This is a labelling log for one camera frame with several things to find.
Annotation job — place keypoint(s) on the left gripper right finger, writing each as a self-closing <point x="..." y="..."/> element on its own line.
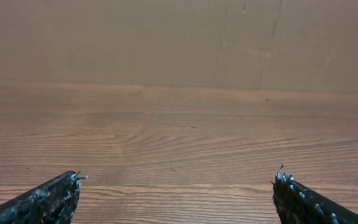
<point x="297" y="204"/>

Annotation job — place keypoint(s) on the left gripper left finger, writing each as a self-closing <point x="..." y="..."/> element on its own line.
<point x="54" y="202"/>

